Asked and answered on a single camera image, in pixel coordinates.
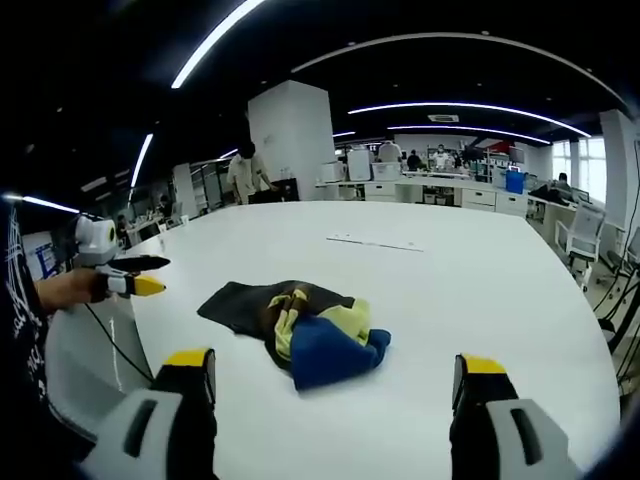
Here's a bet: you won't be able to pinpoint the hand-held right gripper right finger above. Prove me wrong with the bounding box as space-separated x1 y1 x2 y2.
448 352 581 480

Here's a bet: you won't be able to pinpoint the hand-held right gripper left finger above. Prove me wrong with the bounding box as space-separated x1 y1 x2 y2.
79 348 220 480

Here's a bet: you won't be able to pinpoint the dark yellow blue garment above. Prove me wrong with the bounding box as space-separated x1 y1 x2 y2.
196 279 393 394

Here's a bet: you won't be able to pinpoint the person's left hand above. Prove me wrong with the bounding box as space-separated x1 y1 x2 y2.
34 266 110 315

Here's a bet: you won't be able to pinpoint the short ceiling light strip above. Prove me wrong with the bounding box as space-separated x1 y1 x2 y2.
128 132 155 190

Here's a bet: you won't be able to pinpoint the person's dark printed shirt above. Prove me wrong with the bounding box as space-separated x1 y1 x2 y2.
0 199 52 431

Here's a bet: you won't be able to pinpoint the white box appliance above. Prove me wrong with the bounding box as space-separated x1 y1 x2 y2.
319 160 349 183

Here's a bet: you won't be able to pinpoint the white mesh office chair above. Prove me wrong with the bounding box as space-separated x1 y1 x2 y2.
554 201 609 293

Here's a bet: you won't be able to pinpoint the long ceiling light strip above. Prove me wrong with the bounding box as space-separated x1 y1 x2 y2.
170 0 267 91

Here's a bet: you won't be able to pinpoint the thin white strip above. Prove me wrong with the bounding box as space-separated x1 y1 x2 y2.
325 234 426 253

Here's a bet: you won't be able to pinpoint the tall white appliance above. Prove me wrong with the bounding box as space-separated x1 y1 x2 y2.
347 148 372 181

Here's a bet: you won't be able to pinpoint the white counter cabinets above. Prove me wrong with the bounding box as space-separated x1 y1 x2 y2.
314 177 530 217

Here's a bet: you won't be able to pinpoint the white domed appliance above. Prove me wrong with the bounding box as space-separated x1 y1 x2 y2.
371 140 404 182

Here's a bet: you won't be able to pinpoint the curved ceiling light strip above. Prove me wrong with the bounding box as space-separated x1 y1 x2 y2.
347 101 592 138

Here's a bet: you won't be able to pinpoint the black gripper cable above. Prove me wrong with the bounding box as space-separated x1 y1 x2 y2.
83 299 155 387

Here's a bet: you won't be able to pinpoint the black stand with cables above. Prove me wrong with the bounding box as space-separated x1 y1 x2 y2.
593 234 640 396

